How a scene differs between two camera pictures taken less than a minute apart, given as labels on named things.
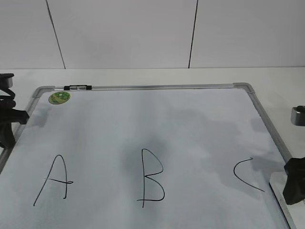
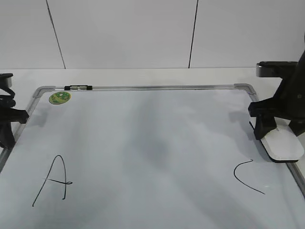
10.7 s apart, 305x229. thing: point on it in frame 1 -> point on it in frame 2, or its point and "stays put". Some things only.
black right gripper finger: [294, 192] -> [288, 103]
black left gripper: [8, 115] stays put
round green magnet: [59, 97] stays put
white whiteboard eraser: [278, 181] -> [282, 145]
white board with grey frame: [194, 156] stays put
